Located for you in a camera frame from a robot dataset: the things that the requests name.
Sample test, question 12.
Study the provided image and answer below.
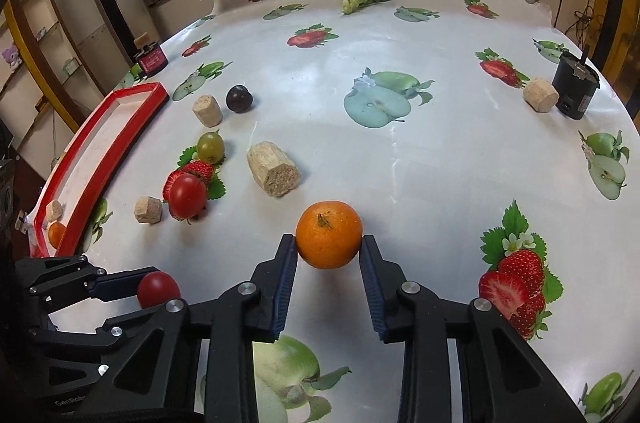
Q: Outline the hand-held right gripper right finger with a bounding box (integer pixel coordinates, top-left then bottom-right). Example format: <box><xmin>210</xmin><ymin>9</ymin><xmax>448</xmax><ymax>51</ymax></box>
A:
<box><xmin>359</xmin><ymin>234</ymin><xmax>586</xmax><ymax>423</ymax></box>

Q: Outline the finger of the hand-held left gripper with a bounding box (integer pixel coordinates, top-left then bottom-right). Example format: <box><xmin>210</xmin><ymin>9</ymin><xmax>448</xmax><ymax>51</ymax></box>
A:
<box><xmin>29</xmin><ymin>304</ymin><xmax>168</xmax><ymax>359</ymax></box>
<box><xmin>16</xmin><ymin>254</ymin><xmax>147</xmax><ymax>310</ymax></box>

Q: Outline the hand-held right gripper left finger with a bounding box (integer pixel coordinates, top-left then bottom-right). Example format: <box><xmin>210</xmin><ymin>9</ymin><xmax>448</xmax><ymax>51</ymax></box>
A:
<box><xmin>92</xmin><ymin>233</ymin><xmax>299</xmax><ymax>423</ymax></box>

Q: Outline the red tomato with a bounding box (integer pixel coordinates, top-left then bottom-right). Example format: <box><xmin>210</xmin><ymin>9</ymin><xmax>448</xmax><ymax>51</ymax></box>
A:
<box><xmin>137</xmin><ymin>271</ymin><xmax>182</xmax><ymax>310</ymax></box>
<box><xmin>169</xmin><ymin>173</ymin><xmax>208</xmax><ymax>220</ymax></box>

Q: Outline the large orange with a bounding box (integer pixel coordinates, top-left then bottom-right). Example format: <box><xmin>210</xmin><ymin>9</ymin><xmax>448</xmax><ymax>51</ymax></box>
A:
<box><xmin>295</xmin><ymin>200</ymin><xmax>364</xmax><ymax>270</ymax></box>

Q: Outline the green grape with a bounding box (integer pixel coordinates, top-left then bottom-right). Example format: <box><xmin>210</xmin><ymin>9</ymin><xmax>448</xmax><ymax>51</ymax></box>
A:
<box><xmin>196</xmin><ymin>130</ymin><xmax>226</xmax><ymax>164</ymax></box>

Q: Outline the red rimmed tray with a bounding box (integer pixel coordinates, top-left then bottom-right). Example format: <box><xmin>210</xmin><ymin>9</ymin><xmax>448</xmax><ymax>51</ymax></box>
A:
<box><xmin>27</xmin><ymin>81</ymin><xmax>170</xmax><ymax>261</ymax></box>

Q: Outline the small orange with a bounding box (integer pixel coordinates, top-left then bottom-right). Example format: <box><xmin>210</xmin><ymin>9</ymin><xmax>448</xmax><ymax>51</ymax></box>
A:
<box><xmin>47</xmin><ymin>222</ymin><xmax>67</xmax><ymax>250</ymax></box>

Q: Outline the large cork cylinder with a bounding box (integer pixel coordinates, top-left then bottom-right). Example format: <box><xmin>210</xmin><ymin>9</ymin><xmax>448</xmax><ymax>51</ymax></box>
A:
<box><xmin>246</xmin><ymin>142</ymin><xmax>302</xmax><ymax>198</ymax></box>

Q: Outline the fruit print tablecloth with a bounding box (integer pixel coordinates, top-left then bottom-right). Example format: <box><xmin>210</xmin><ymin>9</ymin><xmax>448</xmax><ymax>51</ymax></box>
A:
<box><xmin>30</xmin><ymin>0</ymin><xmax>638</xmax><ymax>423</ymax></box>

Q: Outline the dark purple plum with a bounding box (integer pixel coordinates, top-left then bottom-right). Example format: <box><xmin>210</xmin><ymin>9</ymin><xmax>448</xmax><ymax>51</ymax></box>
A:
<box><xmin>225</xmin><ymin>85</ymin><xmax>255</xmax><ymax>112</ymax></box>

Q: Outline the red jar black lid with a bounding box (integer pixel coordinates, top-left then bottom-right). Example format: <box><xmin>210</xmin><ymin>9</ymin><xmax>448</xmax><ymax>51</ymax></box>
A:
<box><xmin>135</xmin><ymin>43</ymin><xmax>168</xmax><ymax>78</ymax></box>

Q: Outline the black cylindrical device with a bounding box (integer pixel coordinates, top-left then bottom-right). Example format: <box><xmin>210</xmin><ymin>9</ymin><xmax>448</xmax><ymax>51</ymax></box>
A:
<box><xmin>551</xmin><ymin>45</ymin><xmax>601</xmax><ymax>121</ymax></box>

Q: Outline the wooden wall shelf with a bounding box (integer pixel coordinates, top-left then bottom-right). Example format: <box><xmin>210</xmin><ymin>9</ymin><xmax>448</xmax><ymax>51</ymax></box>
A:
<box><xmin>0</xmin><ymin>0</ymin><xmax>93</xmax><ymax>134</ymax></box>

